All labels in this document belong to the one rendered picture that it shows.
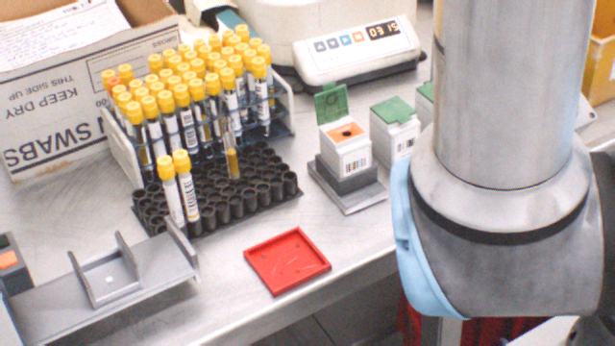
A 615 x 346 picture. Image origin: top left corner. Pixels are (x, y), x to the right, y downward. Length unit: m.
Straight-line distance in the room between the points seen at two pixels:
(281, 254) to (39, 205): 0.29
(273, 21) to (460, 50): 0.64
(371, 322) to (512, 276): 1.04
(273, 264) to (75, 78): 0.32
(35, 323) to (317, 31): 0.52
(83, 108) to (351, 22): 0.36
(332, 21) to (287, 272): 0.38
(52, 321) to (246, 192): 0.25
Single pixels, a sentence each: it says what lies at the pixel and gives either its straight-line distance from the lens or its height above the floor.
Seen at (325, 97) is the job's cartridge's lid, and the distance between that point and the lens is 0.88.
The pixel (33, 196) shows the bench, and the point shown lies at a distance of 1.00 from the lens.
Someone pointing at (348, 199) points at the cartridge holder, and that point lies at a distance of 0.89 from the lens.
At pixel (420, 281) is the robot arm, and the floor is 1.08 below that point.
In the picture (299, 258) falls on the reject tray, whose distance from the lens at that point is 0.85.
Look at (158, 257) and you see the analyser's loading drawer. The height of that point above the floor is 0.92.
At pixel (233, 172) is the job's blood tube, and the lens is 0.91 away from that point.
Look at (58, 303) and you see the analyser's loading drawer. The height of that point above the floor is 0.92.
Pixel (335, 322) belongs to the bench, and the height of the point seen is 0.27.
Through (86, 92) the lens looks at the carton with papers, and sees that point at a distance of 0.99.
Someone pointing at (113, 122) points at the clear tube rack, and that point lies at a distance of 0.95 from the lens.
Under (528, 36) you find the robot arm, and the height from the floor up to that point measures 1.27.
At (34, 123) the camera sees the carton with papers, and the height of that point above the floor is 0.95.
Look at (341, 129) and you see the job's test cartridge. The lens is 0.89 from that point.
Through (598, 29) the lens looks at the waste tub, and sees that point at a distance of 1.20.
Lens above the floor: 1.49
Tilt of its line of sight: 40 degrees down
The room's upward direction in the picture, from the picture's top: 4 degrees counter-clockwise
